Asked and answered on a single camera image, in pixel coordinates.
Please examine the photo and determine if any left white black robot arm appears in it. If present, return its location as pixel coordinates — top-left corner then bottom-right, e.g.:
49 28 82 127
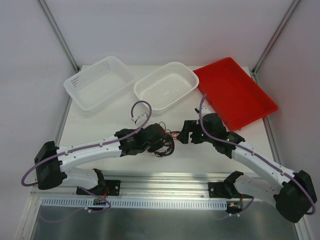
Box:
34 123 175 195

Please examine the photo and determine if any black cable bundle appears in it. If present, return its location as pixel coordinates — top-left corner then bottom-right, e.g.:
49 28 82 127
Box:
147 121 185 158

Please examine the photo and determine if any white perforated oval basket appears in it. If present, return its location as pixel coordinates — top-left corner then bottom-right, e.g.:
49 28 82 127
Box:
133 62 199 115

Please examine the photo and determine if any right aluminium frame post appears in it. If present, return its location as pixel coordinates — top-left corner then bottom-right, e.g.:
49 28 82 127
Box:
251 0 302 77

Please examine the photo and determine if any aluminium frame post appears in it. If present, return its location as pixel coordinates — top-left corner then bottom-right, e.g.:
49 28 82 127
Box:
251 0 302 77
37 0 80 73

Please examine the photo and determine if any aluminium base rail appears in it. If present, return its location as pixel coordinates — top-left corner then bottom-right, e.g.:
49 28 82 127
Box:
29 172 256 201

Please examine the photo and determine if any white slotted cable duct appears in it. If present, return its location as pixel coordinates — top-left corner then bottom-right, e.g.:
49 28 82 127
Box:
41 197 227 211

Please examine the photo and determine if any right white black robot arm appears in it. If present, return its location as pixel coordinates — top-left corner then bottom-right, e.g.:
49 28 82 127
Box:
177 113 318 223

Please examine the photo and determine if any translucent white rectangular basket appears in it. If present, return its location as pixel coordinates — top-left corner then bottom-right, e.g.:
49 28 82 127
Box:
63 56 136 114

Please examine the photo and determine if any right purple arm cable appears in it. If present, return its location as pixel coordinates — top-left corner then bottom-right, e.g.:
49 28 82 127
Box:
199 92 316 215

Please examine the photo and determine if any red plastic tray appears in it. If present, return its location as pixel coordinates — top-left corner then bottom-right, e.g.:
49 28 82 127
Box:
194 57 278 132

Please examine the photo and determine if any left aluminium frame post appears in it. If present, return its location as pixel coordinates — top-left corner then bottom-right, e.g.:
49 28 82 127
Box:
37 0 80 73

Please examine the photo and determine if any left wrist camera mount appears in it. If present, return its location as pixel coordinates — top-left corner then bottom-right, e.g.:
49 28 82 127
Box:
131 112 148 126

